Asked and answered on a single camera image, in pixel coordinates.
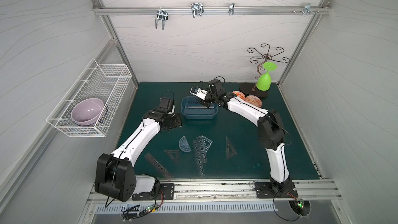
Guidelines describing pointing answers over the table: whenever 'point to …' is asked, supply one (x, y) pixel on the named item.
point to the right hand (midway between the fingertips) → (198, 93)
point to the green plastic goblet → (264, 82)
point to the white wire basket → (108, 82)
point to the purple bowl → (87, 112)
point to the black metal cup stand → (250, 89)
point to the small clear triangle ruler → (173, 153)
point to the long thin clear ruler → (199, 107)
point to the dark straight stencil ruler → (158, 165)
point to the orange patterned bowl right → (254, 100)
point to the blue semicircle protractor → (183, 144)
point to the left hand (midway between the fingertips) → (180, 122)
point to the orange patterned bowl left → (239, 94)
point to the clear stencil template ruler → (200, 155)
